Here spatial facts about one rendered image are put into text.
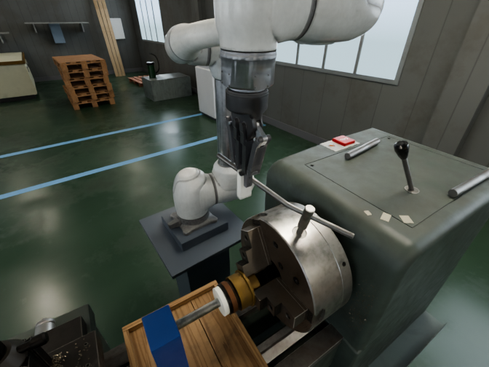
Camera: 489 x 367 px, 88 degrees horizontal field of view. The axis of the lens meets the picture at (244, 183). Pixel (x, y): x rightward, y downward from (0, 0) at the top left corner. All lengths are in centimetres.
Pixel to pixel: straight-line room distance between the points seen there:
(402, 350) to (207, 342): 82
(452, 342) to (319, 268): 167
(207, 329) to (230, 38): 74
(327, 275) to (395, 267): 14
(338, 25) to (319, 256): 44
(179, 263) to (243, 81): 92
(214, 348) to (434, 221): 65
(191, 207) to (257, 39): 88
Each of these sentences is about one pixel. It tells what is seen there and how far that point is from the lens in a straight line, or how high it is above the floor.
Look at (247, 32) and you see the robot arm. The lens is 40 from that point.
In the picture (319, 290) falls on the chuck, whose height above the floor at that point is 116.
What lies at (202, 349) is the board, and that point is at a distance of 84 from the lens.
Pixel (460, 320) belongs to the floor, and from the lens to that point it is 235.
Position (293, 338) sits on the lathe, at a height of 86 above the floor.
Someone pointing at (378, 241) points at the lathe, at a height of 124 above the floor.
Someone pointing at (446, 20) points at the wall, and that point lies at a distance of 330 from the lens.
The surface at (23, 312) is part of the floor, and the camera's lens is 240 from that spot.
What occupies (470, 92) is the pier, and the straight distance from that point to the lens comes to 305.
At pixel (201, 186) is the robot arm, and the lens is 114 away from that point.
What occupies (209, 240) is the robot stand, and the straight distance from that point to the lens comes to 126.
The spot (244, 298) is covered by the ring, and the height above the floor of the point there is 110.
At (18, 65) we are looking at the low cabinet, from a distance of 823.
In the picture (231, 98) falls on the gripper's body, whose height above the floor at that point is 154.
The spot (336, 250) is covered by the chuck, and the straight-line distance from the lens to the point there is 64.
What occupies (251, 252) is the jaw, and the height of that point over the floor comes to 116.
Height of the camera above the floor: 165
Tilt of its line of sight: 33 degrees down
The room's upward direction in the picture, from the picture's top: straight up
